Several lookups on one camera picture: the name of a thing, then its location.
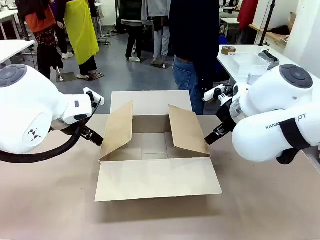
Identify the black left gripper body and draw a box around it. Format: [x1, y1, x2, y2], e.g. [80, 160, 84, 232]
[73, 121, 88, 136]

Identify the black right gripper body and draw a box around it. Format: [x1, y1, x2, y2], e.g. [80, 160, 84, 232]
[215, 99, 239, 131]

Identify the brown cardboard box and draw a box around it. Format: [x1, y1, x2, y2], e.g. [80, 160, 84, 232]
[94, 100, 224, 203]

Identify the small white box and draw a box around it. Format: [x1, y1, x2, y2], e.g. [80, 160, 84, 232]
[247, 73, 261, 85]

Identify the white work table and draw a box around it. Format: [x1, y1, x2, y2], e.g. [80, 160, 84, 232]
[216, 44, 309, 86]

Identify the dark floor mat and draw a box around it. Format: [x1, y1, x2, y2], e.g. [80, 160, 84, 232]
[150, 60, 174, 70]
[56, 71, 77, 83]
[75, 71, 106, 82]

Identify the clear plastic container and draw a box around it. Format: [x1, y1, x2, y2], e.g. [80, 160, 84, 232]
[228, 52, 266, 79]

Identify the brown tape roll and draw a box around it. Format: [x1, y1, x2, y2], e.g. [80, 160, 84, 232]
[220, 45, 237, 55]

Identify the black grey hand tool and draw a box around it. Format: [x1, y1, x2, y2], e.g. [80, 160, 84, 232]
[257, 49, 281, 70]

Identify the person in black top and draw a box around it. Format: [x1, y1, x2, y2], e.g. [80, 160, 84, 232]
[168, 0, 221, 116]

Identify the wooden shelf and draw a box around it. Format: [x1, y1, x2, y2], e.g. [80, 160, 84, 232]
[249, 23, 289, 46]

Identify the person in yellow apron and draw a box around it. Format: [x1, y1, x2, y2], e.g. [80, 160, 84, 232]
[55, 0, 105, 80]

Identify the black stand pole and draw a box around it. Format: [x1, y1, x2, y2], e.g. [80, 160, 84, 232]
[258, 0, 276, 47]

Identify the person in black trousers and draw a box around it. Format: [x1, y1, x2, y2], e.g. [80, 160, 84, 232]
[116, 0, 147, 63]

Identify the person in red top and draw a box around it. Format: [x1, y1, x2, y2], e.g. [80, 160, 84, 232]
[236, 0, 260, 45]

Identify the white side table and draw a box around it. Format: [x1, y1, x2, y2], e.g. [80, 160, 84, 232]
[0, 39, 36, 66]

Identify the person in orange vest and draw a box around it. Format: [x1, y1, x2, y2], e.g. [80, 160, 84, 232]
[14, 0, 65, 81]

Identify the person in grey hoodie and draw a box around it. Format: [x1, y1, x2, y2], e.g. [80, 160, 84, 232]
[141, 0, 173, 66]

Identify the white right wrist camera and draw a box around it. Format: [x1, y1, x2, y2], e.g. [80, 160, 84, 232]
[202, 84, 235, 104]

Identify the black sleeved arm cable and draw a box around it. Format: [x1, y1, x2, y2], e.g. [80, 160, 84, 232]
[0, 124, 85, 165]

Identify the black strap on arm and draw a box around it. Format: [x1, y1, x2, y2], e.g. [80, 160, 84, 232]
[276, 119, 312, 166]

